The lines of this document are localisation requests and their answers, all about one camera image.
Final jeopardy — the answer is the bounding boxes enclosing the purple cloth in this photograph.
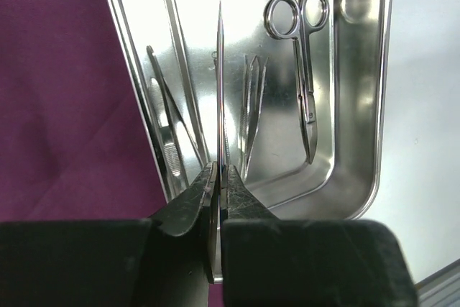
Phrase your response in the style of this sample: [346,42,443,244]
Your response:
[1,0,165,221]

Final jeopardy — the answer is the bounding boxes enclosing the long steel forceps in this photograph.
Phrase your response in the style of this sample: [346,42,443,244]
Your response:
[211,1,227,284]

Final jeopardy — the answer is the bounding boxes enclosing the aluminium front rail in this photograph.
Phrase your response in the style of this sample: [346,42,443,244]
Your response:
[415,260,460,306]

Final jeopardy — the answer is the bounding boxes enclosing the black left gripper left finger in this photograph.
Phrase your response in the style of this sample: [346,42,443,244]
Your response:
[1,163,218,306]

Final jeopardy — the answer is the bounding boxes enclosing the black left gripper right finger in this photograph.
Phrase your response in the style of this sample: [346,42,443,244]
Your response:
[221,165,418,306]

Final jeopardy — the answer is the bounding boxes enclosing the steel scalpel handle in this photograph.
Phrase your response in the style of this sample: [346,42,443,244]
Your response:
[146,45,204,193]

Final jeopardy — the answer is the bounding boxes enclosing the steel instrument tray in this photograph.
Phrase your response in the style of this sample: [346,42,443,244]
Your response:
[107,0,391,219]

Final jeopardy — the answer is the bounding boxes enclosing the steel tweezers pair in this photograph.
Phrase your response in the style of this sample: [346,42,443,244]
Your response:
[239,55,268,180]

